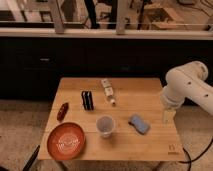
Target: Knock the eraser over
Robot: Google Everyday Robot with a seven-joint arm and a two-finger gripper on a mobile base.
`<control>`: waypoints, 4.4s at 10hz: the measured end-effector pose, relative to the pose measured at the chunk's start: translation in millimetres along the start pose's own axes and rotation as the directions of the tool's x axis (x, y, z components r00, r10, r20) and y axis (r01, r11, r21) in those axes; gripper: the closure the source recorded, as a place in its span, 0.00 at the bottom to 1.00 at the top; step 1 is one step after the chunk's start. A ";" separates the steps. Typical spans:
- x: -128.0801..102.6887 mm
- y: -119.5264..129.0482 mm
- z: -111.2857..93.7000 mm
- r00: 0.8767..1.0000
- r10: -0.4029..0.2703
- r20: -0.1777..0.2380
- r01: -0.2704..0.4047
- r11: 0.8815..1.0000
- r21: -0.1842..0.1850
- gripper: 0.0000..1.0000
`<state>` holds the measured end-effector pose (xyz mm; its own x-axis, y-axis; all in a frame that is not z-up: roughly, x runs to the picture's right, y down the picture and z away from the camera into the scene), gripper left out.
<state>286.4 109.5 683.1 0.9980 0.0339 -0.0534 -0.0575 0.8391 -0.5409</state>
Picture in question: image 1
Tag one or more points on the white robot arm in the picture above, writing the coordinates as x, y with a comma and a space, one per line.
186, 81

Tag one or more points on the white plastic bottle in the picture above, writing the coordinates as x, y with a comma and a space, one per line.
108, 91

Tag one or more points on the orange red bowl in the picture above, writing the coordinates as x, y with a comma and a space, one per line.
66, 141

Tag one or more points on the wooden table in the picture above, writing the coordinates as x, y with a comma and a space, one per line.
134, 96

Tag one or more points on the blue sponge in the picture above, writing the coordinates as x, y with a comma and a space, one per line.
139, 124

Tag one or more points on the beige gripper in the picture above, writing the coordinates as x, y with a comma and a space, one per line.
168, 116

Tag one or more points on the clear plastic cup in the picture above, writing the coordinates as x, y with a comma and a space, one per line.
105, 126

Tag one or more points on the dark red sausage toy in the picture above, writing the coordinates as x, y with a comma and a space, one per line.
62, 111

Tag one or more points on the black chair leg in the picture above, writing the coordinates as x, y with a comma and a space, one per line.
31, 159

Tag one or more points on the black whiteboard eraser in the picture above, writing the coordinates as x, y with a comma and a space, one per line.
87, 100

